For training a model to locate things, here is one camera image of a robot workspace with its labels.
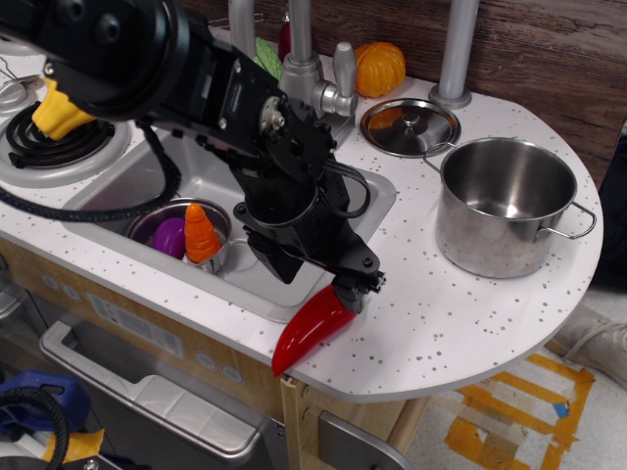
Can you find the grey sink basin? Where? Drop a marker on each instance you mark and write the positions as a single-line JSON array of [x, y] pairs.
[[137, 177]]

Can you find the orange toy pumpkin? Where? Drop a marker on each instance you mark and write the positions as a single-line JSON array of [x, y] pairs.
[[381, 68]]

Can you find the orange toy carrot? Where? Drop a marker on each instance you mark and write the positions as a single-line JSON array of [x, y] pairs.
[[201, 240]]

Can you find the red toy behind faucet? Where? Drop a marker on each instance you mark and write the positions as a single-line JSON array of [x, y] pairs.
[[284, 41]]

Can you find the grey support pole left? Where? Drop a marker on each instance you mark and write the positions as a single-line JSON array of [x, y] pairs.
[[241, 17]]

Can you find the yellow toy bell pepper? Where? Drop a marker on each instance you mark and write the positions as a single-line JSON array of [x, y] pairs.
[[56, 116]]

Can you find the grey toy faucet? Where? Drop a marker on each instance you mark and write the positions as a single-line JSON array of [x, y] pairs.
[[335, 102]]

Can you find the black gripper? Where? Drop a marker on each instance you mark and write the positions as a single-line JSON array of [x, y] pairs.
[[289, 223]]

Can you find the large steel pot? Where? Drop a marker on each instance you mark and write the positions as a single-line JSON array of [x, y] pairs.
[[500, 202]]

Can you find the white shoe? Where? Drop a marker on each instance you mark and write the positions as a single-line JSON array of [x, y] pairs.
[[591, 339]]

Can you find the black front stove burner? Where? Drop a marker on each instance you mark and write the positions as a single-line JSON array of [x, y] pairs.
[[30, 159]]

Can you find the grey oven door handle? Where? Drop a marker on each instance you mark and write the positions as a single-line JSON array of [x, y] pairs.
[[160, 401]]

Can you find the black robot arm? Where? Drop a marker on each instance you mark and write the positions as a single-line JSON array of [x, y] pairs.
[[144, 61]]

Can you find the metal wire utensil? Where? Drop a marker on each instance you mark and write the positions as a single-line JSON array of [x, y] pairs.
[[17, 92]]

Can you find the blue clamp tool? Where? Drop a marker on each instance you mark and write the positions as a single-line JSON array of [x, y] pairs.
[[36, 400]]

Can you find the small steel pot in sink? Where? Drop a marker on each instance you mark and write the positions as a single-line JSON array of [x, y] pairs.
[[143, 227]]

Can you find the green toy vegetable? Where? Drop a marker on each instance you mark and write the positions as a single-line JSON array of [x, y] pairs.
[[268, 59]]

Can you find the purple toy eggplant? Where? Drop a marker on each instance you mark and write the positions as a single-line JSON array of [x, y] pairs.
[[169, 237]]

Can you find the steel pot lid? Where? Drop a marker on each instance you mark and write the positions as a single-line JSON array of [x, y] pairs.
[[409, 127]]

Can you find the red toy chili pepper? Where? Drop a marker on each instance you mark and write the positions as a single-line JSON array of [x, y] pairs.
[[319, 318]]

